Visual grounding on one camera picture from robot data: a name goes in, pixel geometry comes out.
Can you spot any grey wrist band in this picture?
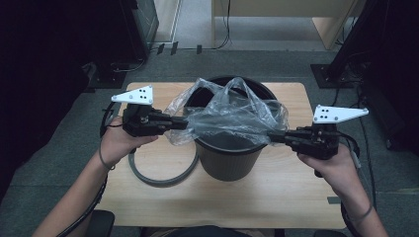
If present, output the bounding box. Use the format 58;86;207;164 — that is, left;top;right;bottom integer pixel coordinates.
349;204;374;221
98;147;117;171

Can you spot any light wooden desk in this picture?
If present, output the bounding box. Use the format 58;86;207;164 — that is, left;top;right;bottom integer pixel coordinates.
210;0;367;51

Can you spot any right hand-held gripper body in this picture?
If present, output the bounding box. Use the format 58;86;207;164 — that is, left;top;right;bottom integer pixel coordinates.
291;105;370;161

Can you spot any grey metal cabinet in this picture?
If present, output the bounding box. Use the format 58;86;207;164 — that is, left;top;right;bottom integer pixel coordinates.
131;0;160;57

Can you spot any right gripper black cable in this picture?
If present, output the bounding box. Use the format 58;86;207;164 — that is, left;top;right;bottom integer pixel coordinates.
335;130;362;237

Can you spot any person's torso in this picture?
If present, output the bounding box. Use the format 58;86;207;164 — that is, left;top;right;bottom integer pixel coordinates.
140;225;287;237

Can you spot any black plastic trash bin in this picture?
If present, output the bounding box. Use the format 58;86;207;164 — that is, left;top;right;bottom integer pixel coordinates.
184;75;280;182

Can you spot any black stand base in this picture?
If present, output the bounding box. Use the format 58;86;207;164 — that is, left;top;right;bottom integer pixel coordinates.
88;61;128;90

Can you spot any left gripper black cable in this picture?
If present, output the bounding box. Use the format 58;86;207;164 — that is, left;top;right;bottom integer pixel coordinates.
55;98;130;237

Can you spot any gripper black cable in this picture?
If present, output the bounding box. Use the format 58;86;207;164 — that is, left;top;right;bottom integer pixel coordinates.
335;130;362;237
55;98;130;237

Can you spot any white floor cable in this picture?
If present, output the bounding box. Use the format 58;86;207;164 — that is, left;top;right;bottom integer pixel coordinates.
113;58;146;74

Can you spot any dark curtain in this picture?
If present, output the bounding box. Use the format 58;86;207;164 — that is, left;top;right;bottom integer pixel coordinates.
0;0;146;202
359;0;419;156

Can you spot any person's left hand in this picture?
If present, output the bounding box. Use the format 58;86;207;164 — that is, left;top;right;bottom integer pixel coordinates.
99;117;159;170

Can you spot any person's right hand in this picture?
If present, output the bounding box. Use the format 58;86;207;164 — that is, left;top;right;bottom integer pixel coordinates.
297;146;362;198

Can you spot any black metal stand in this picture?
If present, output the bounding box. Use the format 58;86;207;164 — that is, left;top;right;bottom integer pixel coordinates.
310;0;379;89

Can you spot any grey bin rim ring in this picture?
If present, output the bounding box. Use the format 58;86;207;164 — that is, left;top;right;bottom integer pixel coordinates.
127;147;200;188

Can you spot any short black floor cable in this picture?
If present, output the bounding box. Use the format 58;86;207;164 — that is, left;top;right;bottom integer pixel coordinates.
330;86;341;107

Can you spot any black hanging desk cable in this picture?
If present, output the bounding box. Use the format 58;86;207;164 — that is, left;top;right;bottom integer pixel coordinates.
149;0;232;52

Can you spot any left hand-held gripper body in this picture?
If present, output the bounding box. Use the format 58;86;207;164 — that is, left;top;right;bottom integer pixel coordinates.
111;85;166;137

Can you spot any clear plastic trash bag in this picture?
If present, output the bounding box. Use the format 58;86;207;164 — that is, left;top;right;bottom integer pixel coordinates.
163;76;291;147

